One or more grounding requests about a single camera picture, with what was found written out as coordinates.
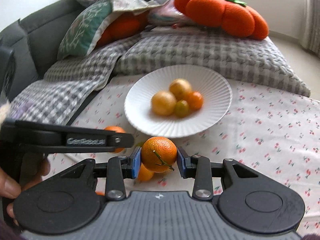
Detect stemmed orange tangerine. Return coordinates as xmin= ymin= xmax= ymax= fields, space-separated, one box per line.
xmin=141 ymin=137 xmax=177 ymax=173

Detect smooth orange fruit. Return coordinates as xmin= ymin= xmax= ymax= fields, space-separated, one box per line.
xmin=137 ymin=164 xmax=155 ymax=181

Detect person's left hand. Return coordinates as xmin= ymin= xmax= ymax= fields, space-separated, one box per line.
xmin=1 ymin=158 xmax=50 ymax=228

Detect small yellow-green fruit in plate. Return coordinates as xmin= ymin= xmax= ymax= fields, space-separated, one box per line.
xmin=174 ymin=100 xmax=189 ymax=118

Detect small orange fruit in plate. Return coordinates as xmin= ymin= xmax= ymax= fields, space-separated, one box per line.
xmin=185 ymin=91 xmax=204 ymax=111

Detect large yellow fruit front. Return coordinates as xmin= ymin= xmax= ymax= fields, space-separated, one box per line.
xmin=151 ymin=90 xmax=177 ymax=116

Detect large yellow fruit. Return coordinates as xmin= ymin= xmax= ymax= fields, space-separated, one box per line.
xmin=169 ymin=79 xmax=193 ymax=101
xmin=151 ymin=90 xmax=177 ymax=116

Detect grey checkered sofa blanket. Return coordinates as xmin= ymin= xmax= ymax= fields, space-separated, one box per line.
xmin=9 ymin=35 xmax=140 ymax=125

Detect white ribbed plate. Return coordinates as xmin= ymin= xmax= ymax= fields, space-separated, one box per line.
xmin=124 ymin=65 xmax=233 ymax=138

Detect large yellow fruit back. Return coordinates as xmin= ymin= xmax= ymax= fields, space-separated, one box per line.
xmin=169 ymin=79 xmax=193 ymax=101

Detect cherry print cloth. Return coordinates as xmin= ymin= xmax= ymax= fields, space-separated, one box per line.
xmin=45 ymin=75 xmax=319 ymax=236

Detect dark green sofa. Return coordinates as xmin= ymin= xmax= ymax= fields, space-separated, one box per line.
xmin=1 ymin=0 xmax=85 ymax=101

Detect grey checkered quilt cushion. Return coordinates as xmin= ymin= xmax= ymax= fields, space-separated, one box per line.
xmin=114 ymin=27 xmax=311 ymax=97

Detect green patterned pillow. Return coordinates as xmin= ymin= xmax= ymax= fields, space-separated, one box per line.
xmin=57 ymin=0 xmax=112 ymax=60

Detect plastic bag on sofa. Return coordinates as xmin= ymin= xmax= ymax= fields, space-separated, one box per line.
xmin=148 ymin=0 xmax=196 ymax=26

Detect orange persimmon plush cushion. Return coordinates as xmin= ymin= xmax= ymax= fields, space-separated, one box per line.
xmin=174 ymin=0 xmax=269 ymax=40

